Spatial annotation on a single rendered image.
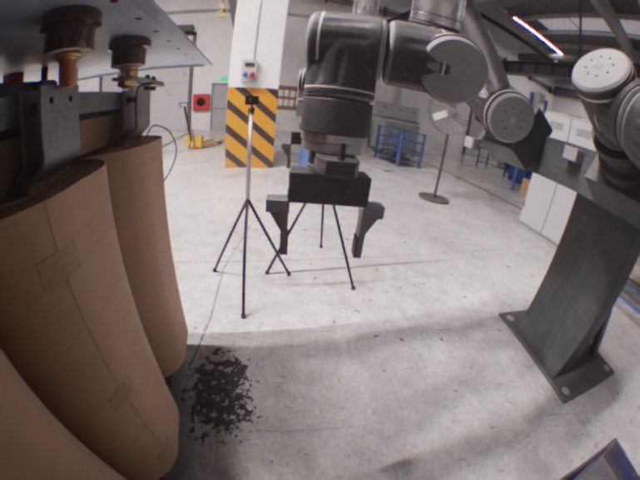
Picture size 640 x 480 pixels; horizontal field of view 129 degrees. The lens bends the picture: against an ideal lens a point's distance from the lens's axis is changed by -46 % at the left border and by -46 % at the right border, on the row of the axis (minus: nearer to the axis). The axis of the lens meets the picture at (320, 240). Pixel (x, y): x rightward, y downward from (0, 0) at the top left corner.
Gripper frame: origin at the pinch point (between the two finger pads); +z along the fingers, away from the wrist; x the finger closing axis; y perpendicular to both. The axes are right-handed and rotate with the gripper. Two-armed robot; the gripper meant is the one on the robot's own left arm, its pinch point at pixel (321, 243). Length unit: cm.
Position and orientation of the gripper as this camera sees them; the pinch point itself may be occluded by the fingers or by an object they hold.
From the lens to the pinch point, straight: 50.9
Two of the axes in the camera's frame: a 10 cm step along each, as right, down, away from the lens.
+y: -0.9, -4.5, 8.9
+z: -1.0, 8.9, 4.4
